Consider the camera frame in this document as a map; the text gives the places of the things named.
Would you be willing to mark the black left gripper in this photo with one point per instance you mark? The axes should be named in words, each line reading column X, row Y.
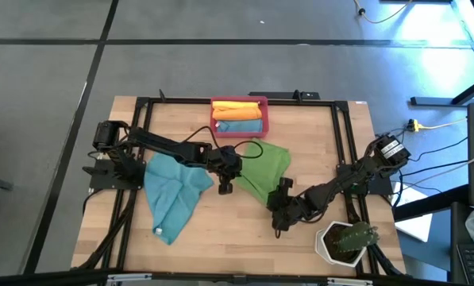
column 226, row 163

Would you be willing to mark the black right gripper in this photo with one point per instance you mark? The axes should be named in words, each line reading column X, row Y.
column 290, row 208

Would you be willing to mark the red plastic basket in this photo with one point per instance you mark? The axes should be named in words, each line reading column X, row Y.
column 240, row 135

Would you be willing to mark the blue microfiber towel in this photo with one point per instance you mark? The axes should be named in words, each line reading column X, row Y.
column 173, row 194
column 240, row 126

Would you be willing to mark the green microfiber towel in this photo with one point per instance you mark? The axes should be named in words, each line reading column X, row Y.
column 268, row 167

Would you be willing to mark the orange microfiber towel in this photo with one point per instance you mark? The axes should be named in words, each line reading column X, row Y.
column 236, row 114

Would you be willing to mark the yellow microfiber towel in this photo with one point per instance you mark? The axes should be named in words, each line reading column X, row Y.
column 234, row 105

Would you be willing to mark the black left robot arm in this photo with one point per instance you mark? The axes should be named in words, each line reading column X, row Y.
column 169, row 149

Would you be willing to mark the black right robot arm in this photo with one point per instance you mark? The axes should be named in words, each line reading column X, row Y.
column 359, row 175

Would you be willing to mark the white hexagonal plant pot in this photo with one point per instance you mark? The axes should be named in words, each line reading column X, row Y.
column 322, row 246

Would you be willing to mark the green cactus plant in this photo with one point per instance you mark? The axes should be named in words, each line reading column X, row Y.
column 355, row 238

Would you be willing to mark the black bar with clamp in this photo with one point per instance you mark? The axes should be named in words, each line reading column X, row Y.
column 292, row 95

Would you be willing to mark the white paper sheet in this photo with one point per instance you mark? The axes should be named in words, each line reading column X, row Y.
column 415, row 230

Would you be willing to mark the black desk leg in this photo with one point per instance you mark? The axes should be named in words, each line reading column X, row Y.
column 431, row 101

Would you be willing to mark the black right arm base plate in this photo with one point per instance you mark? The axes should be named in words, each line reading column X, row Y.
column 381, row 187

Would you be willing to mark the black aluminium table frame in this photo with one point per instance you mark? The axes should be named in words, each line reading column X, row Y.
column 341, row 105

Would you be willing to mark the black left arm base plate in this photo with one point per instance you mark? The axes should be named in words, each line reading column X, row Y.
column 101, row 182

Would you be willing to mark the black camera rig beam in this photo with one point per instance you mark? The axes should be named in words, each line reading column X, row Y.
column 62, row 277

